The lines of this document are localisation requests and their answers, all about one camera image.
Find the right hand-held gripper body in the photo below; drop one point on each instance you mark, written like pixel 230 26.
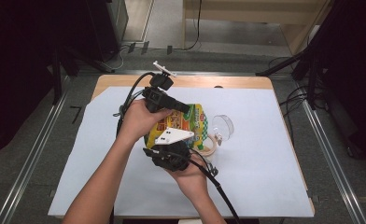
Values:
pixel 171 155

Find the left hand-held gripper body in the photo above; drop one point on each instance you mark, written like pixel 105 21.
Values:
pixel 156 98

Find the yellow green refill pouch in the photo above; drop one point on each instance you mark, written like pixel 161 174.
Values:
pixel 178 119

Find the clear glass jar beige rim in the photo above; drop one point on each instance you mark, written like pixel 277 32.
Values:
pixel 223 126

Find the person's left hand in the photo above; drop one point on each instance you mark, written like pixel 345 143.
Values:
pixel 134 124

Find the person's right hand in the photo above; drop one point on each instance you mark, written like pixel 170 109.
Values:
pixel 193 180

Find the black cabinet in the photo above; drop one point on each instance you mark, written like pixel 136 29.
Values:
pixel 109 28

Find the white table sheet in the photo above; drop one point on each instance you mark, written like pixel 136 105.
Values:
pixel 259 180

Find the black metal stand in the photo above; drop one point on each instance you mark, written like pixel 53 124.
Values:
pixel 312 62
pixel 57 74

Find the light wooden shelf unit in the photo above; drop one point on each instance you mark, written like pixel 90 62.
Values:
pixel 249 15

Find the metal floor rail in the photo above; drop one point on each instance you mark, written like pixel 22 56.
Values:
pixel 333 161
pixel 31 161

